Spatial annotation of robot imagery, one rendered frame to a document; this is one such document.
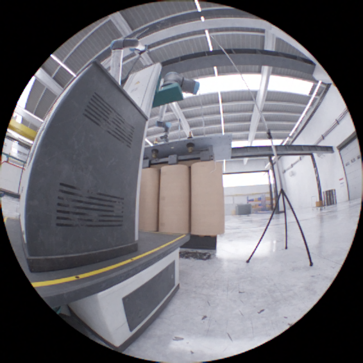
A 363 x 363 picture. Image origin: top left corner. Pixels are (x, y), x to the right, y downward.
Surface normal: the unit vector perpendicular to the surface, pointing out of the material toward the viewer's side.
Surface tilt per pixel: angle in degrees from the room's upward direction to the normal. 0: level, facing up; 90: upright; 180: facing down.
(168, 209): 90
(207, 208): 90
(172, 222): 90
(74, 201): 90
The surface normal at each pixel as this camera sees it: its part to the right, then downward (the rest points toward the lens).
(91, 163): 0.95, -0.07
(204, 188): -0.31, -0.24
